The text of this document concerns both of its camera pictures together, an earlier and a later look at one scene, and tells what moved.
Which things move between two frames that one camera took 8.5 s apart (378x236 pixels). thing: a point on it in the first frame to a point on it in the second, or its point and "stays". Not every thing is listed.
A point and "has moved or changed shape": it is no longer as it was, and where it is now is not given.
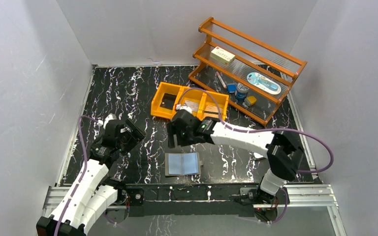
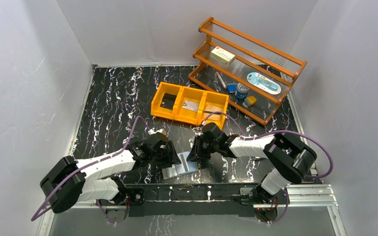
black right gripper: (173, 130) to (196, 153)
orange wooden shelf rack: (254, 76) stays
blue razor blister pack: (263, 83) stays
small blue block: (231, 88) stays
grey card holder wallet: (182, 163) has moved or changed shape
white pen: (221, 79) stays
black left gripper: (134, 132) to (167, 156)
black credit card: (168, 101) stays
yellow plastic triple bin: (166, 96) stays
